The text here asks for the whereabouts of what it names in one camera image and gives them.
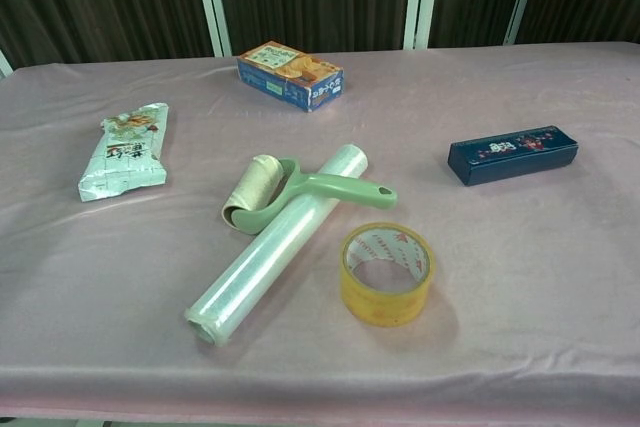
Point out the blue glasses case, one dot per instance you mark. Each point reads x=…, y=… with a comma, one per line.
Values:
x=515, y=159

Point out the orange and blue snack box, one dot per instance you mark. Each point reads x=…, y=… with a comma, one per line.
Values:
x=280, y=72

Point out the green lint roller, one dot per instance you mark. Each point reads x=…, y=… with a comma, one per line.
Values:
x=340, y=187

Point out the clear plastic wrap roll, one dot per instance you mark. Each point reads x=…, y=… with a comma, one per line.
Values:
x=250, y=267

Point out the yellow packing tape roll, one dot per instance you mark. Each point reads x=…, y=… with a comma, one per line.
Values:
x=380, y=307

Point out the white green snack bag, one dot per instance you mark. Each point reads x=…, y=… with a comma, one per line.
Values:
x=125, y=157

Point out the pink tablecloth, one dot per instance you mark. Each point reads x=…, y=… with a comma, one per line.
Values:
x=500, y=297

